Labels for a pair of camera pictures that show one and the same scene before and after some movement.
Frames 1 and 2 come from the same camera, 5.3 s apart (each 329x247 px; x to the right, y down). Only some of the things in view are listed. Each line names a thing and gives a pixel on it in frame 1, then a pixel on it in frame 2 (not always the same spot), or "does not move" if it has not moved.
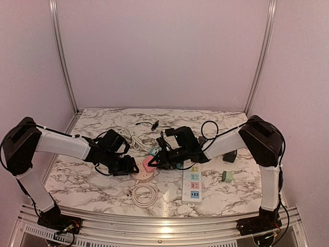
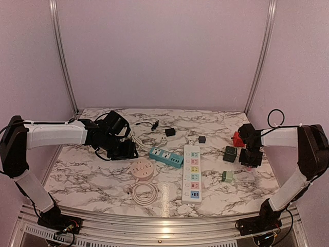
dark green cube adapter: x=230 y=157 does not move
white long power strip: x=192 y=184 does not move
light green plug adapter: x=227 y=176 does not move
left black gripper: x=127 y=169 → x=127 y=152
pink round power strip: x=143 y=175 does not move
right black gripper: x=162 y=158 → x=244 y=162
